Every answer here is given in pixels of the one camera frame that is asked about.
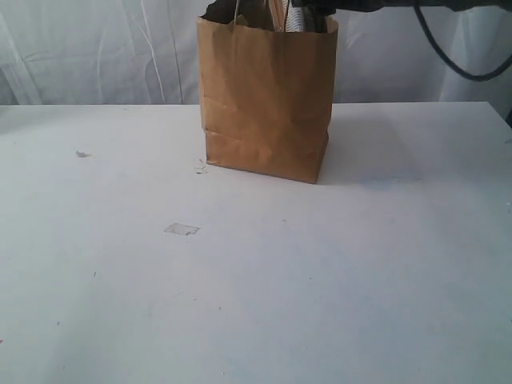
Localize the long pasta packet dark blue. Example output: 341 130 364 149
268 0 335 33

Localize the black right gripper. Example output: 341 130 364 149
290 0 385 17

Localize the brown paper shopping bag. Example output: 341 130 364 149
197 1 338 183

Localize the yellow grain bottle white cap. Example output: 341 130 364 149
232 14 256 28

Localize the white backdrop curtain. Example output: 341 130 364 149
1 1 511 114

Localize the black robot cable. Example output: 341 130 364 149
413 3 512 81

